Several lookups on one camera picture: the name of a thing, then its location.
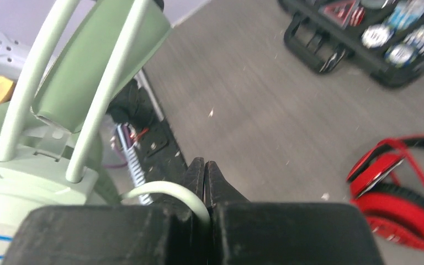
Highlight mint green headphone cable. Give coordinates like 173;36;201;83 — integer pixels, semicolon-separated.
120;181;211;227

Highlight red headphones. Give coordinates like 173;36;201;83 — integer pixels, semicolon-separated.
346;135;424;251

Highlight black poker chip case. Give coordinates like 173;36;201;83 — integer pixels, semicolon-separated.
279;1;424;88

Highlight mint green headphones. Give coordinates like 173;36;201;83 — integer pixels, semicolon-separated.
0;1;171;263

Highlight blue yellow poker chip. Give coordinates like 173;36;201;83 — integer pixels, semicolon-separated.
385;44;417;68

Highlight red triangular dealer button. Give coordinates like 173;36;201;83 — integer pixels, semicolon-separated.
319;0;359;29

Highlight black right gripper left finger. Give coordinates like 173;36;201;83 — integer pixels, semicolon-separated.
1;157;206;265

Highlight white poker chip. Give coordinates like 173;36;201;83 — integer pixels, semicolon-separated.
361;24;394;48

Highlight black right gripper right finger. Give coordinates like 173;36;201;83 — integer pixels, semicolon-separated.
204;161;384;264

